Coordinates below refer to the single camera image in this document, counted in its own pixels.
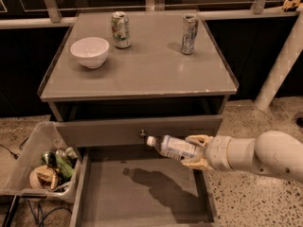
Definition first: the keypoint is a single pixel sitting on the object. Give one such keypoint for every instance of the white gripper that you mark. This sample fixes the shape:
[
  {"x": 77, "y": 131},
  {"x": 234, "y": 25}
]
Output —
[{"x": 222, "y": 151}]

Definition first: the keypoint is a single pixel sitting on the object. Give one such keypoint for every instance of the blue plastic water bottle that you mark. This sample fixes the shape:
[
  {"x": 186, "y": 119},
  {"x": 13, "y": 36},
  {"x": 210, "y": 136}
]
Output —
[{"x": 174, "y": 148}]

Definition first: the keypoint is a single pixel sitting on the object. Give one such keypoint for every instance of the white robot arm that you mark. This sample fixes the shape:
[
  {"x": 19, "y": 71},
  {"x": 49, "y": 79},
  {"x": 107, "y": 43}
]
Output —
[{"x": 273, "y": 154}]

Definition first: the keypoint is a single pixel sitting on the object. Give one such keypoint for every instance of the brass drawer knob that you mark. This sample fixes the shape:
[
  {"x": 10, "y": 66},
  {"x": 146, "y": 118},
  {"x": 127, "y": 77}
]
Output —
[{"x": 142, "y": 134}]

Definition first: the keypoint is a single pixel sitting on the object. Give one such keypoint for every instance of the grey open middle drawer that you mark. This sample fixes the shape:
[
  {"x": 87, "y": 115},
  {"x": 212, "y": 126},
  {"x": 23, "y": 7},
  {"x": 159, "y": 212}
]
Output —
[{"x": 132, "y": 186}]

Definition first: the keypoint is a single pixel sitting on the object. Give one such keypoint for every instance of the grey top drawer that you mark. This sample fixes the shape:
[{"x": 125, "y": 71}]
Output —
[{"x": 119, "y": 132}]

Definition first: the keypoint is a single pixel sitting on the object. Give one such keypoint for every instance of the grey cabinet with glass top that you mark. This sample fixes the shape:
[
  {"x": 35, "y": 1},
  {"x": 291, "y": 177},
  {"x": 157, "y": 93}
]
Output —
[{"x": 149, "y": 79}]

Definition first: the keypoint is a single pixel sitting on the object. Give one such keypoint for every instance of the white blue slim can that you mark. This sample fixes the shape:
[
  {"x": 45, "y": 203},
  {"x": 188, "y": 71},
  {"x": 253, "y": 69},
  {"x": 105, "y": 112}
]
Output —
[{"x": 190, "y": 30}]

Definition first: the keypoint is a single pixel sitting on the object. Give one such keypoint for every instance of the green chip bag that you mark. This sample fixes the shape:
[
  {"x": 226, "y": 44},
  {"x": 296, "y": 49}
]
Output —
[{"x": 65, "y": 169}]

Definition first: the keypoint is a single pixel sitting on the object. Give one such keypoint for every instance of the white ceramic bowl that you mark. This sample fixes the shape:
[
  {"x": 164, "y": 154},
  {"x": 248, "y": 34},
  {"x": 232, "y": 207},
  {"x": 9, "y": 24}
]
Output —
[{"x": 90, "y": 52}]

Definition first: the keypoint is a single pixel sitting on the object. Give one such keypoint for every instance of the green soda can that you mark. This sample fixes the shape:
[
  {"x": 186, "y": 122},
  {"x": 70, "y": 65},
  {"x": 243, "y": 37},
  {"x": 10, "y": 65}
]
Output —
[{"x": 120, "y": 29}]

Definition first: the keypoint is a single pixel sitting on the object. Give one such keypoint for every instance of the clear plastic bin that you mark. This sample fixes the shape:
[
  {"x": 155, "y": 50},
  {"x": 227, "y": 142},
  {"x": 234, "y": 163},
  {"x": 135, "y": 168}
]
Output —
[{"x": 44, "y": 137}]

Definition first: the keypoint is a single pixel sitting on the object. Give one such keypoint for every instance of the round tan food container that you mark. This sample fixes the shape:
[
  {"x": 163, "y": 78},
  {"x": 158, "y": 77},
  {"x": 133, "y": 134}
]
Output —
[{"x": 43, "y": 177}]

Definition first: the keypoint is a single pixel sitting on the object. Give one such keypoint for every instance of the yellow object on ledge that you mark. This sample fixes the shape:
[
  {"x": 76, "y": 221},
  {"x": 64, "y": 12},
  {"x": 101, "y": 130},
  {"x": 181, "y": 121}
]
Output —
[{"x": 290, "y": 5}]

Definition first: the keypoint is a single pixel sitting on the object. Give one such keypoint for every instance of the metal window rail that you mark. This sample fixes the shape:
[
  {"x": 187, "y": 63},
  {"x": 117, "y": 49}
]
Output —
[{"x": 157, "y": 7}]

